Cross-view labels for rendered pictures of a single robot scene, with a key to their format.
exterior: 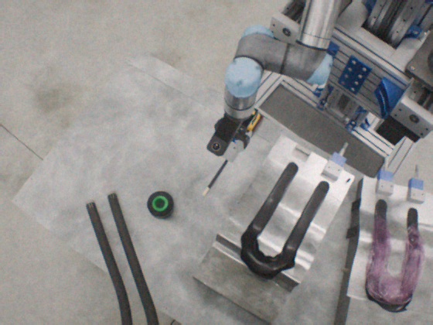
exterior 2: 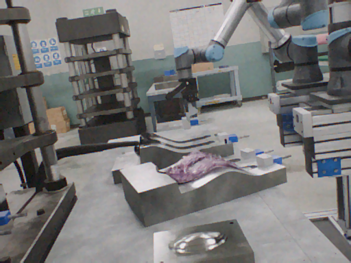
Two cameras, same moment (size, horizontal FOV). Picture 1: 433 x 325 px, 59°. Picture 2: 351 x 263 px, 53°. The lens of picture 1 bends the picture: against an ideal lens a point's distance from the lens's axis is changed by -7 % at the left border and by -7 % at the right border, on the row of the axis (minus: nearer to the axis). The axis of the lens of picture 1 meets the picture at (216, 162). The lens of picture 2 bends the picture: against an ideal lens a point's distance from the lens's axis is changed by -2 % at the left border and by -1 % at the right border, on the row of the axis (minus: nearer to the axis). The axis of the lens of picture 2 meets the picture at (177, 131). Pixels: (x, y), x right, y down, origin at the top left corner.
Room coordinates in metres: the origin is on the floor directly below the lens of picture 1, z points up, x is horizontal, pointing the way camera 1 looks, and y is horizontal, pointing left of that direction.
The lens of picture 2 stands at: (-0.47, -1.48, 1.27)
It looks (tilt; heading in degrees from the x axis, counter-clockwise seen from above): 12 degrees down; 59
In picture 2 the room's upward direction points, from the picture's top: 9 degrees counter-clockwise
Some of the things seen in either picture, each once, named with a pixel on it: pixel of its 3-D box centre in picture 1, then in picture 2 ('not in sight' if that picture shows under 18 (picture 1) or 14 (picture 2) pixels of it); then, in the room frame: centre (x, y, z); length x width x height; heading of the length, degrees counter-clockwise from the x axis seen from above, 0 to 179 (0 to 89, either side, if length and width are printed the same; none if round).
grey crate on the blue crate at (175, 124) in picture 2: not in sight; (178, 128); (2.05, 2.59, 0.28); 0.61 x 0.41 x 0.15; 147
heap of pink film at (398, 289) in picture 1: (397, 258); (199, 163); (0.18, -0.53, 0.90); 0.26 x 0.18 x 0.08; 168
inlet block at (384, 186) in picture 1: (384, 175); (258, 153); (0.45, -0.54, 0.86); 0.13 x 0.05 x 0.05; 168
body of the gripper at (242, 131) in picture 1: (238, 115); (188, 90); (0.50, -0.05, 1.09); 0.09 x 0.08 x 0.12; 151
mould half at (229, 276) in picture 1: (277, 225); (171, 150); (0.27, -0.18, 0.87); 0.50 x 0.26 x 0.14; 151
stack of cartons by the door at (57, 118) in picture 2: not in sight; (46, 116); (1.17, 6.58, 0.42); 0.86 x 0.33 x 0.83; 147
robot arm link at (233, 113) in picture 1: (238, 100); (184, 74); (0.50, -0.04, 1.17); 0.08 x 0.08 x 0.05
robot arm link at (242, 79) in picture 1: (242, 83); (182, 57); (0.50, -0.05, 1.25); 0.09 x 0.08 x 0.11; 166
